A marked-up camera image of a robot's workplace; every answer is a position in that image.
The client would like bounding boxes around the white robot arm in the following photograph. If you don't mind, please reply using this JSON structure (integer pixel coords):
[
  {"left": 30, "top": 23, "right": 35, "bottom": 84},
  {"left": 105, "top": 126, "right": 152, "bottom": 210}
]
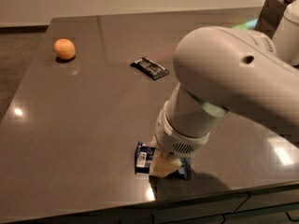
[{"left": 149, "top": 3, "right": 299, "bottom": 177}]

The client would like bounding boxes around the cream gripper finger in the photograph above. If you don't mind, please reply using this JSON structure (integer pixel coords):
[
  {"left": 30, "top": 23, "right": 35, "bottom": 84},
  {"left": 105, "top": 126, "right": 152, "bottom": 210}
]
[{"left": 149, "top": 137, "right": 181, "bottom": 178}]

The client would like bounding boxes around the black snack bar wrapper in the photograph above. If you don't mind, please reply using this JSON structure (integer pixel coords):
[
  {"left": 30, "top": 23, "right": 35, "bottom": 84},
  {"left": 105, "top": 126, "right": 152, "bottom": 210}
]
[{"left": 131, "top": 57, "right": 169, "bottom": 80}]

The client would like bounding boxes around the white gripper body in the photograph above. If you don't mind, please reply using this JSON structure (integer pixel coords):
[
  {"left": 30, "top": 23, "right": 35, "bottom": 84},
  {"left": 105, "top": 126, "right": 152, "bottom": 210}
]
[{"left": 155, "top": 106, "right": 209, "bottom": 158}]

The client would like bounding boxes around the orange round fruit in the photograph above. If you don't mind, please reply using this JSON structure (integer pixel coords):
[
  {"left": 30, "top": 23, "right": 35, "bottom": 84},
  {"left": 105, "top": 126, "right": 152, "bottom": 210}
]
[{"left": 54, "top": 38, "right": 76, "bottom": 60}]

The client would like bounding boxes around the dark box in corner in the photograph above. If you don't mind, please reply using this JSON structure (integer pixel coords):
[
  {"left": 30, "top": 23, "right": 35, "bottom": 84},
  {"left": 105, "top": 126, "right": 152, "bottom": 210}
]
[{"left": 254, "top": 0, "right": 289, "bottom": 38}]

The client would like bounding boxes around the blue rxbar blueberry wrapper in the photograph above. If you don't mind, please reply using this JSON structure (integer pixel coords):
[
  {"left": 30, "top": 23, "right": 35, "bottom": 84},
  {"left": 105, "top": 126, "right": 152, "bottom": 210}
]
[{"left": 135, "top": 141, "right": 191, "bottom": 180}]

